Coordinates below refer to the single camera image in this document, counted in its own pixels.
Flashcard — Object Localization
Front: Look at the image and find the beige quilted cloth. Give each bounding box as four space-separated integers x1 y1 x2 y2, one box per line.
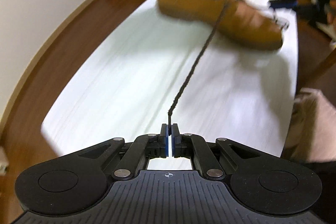
281 88 335 162

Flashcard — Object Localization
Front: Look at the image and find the dark brown braided shoelace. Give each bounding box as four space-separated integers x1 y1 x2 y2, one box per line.
167 2 230 131

